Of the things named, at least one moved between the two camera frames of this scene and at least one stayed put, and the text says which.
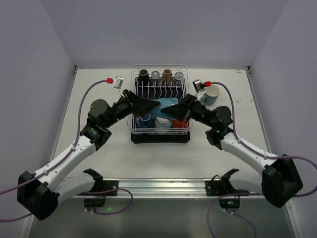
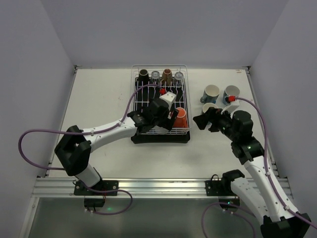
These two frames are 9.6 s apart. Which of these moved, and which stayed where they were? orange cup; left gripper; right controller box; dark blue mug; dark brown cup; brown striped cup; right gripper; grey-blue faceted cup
Moved: dark blue mug; left gripper; right gripper
Stayed: dark brown cup; brown striped cup; grey-blue faceted cup; right controller box; orange cup
